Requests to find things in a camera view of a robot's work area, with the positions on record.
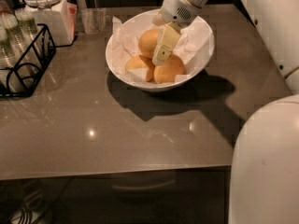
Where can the white ceramic bowl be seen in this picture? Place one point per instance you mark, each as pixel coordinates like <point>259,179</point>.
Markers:
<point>199,44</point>

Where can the clear acrylic holder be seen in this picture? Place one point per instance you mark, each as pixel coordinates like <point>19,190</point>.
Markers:
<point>95,20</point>

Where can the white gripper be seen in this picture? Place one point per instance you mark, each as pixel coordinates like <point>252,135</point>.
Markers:
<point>176,10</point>

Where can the white lidded ceramic jar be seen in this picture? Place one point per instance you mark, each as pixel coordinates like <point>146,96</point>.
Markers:
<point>57,16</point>

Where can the orange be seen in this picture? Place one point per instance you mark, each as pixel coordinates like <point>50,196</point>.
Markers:
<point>148,41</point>
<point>140,67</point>
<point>168,70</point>

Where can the black wire cup rack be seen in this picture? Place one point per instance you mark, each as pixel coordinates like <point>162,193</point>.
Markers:
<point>24,77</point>

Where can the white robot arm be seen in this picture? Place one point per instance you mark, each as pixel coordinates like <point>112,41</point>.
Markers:
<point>264,182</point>

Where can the clear plastic cup stack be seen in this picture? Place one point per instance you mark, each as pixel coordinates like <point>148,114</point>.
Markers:
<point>29,30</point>

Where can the white paper liner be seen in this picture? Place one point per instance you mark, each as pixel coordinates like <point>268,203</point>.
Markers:
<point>127,44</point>

